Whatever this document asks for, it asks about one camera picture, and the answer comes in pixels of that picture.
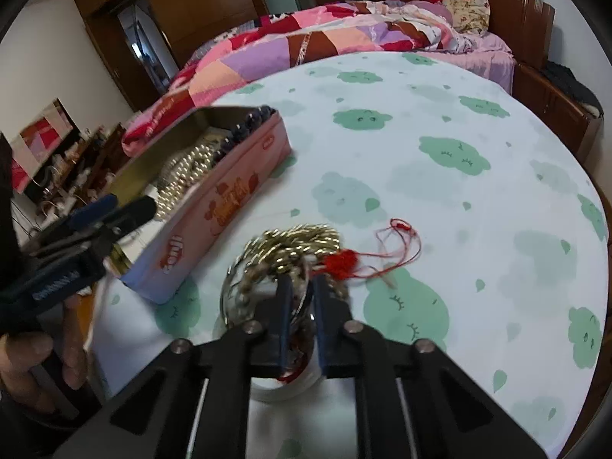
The flat screen television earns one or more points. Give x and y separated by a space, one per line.
35 144

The pink tin jewelry box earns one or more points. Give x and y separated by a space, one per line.
201 171

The red knot cord pendant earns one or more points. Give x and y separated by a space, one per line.
397 245

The cluttered wooden tv cabinet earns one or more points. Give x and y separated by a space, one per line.
73 176

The dark clothes on nightstand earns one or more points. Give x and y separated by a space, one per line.
565 80

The person's left hand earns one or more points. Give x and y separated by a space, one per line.
19 355

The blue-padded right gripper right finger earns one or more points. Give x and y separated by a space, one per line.
330 314

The brown wooden wardrobe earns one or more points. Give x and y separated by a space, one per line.
144 43

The pale jade bangle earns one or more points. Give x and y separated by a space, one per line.
248 284

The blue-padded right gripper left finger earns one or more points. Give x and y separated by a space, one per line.
285 293

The green cloud print tablecloth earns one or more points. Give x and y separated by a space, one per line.
476 227

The pink bed sheet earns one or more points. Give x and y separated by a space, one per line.
490 59

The floral pillow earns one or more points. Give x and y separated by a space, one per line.
469 16

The wooden nightstand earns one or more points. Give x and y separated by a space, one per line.
572 123

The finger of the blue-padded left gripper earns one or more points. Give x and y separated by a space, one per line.
77 221
52 285

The patchwork pink quilt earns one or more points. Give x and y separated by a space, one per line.
306 36

